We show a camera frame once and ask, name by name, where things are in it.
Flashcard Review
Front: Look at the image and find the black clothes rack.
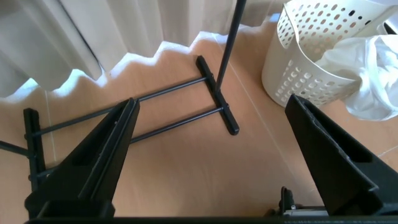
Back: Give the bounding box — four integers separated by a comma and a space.
0, 0, 248, 194

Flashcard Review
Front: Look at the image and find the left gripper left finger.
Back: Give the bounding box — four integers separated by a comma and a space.
24, 97, 141, 218

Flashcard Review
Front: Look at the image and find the white laundry basket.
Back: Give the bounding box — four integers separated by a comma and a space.
261, 0, 398, 108

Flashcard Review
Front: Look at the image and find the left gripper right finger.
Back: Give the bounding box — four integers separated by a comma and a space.
285, 93, 398, 217

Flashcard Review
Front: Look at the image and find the beige curtain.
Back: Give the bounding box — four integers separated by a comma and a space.
0, 0, 287, 98

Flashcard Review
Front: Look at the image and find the white garment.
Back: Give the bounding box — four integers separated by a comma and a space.
315, 34, 398, 121

